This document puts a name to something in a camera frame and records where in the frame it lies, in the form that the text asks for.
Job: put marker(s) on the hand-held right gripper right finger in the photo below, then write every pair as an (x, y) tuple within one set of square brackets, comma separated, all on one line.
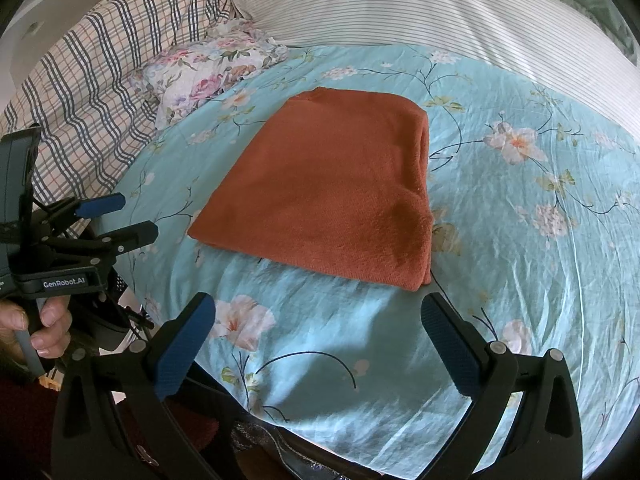
[(450, 347)]

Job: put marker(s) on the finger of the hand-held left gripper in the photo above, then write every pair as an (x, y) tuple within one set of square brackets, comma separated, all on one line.
[(102, 205), (130, 237)]

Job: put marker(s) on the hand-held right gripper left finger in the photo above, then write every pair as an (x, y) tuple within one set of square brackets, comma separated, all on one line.
[(182, 345)]

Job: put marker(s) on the orange knit sweater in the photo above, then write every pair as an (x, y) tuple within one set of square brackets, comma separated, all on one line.
[(325, 185)]

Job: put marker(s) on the person's left hand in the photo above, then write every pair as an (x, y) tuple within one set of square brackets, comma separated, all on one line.
[(55, 325)]

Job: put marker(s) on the light blue floral bedsheet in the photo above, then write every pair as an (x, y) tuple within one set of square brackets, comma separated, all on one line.
[(500, 260)]

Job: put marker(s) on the plaid quilt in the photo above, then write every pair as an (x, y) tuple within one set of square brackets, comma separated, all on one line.
[(100, 85)]

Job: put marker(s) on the silvery plastic bag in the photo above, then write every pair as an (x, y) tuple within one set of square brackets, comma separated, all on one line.
[(260, 440)]

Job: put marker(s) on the floral pillowcase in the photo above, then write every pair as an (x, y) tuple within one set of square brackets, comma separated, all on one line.
[(200, 75)]

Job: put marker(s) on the dark red garment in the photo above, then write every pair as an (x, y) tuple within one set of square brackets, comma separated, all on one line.
[(25, 425)]

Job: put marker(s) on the white striped pillow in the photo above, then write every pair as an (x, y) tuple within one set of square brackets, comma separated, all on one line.
[(425, 15)]

